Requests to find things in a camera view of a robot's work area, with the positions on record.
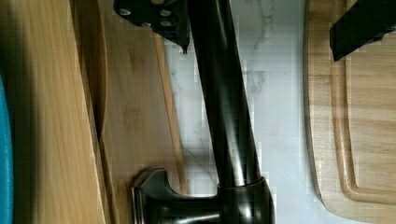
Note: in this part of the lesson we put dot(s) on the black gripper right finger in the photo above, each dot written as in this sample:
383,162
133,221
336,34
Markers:
365,22

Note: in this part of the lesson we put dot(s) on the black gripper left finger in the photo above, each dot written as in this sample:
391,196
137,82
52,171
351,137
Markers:
167,18

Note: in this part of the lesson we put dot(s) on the wooden drawer cabinet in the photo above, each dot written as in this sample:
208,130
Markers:
90,108

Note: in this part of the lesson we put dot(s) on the black drawer handle bar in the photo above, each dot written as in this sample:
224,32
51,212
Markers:
243,196

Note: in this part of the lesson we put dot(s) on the wooden cutting board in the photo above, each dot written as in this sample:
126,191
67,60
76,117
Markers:
350,119

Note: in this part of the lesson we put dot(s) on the blue round plate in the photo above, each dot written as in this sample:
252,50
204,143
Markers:
6,163

